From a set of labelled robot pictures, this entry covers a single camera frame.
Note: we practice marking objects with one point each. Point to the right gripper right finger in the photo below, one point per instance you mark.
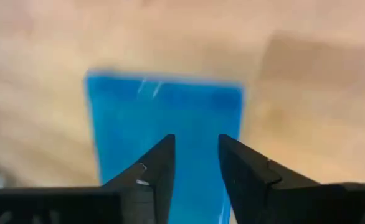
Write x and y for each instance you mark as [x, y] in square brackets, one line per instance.
[248, 180]

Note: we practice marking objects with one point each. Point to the blue jewel case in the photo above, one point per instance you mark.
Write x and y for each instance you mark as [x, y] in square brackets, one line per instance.
[170, 109]

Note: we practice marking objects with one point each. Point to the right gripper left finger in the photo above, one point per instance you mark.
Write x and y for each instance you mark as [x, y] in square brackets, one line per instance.
[151, 186]

